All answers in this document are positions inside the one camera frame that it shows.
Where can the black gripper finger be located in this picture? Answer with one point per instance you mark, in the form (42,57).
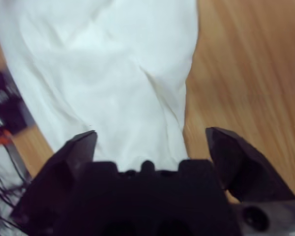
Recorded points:
(54,184)
(245,169)

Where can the white T-shirt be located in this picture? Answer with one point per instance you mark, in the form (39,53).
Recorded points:
(100,73)

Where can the white block with dark post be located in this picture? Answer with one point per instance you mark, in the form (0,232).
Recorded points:
(7,108)

